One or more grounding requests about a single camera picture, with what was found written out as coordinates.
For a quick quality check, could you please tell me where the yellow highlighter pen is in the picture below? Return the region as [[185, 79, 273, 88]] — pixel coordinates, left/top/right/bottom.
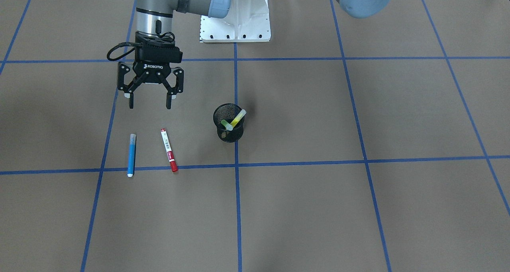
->
[[230, 109, 247, 129]]

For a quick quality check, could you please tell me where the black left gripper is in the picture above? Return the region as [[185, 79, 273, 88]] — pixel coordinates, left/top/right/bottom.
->
[[117, 32, 184, 110]]

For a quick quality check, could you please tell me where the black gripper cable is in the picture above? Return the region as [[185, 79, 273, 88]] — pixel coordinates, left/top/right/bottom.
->
[[106, 32, 176, 62]]

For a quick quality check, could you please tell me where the black mesh pen cup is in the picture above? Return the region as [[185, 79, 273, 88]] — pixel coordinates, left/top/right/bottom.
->
[[213, 103, 245, 143]]

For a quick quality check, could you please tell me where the green highlighter pen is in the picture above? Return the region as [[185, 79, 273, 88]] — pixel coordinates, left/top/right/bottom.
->
[[220, 119, 233, 131]]

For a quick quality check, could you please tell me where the red white marker pen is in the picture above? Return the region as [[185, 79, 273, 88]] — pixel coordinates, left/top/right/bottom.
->
[[160, 129, 179, 172]]

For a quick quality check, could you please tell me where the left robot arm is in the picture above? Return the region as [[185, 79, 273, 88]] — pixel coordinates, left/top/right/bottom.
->
[[107, 0, 271, 109]]

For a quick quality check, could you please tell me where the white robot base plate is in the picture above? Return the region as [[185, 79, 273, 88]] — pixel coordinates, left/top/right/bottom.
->
[[200, 0, 271, 43]]

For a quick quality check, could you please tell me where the blue marker pen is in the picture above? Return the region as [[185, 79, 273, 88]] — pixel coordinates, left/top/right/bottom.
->
[[126, 134, 137, 178]]

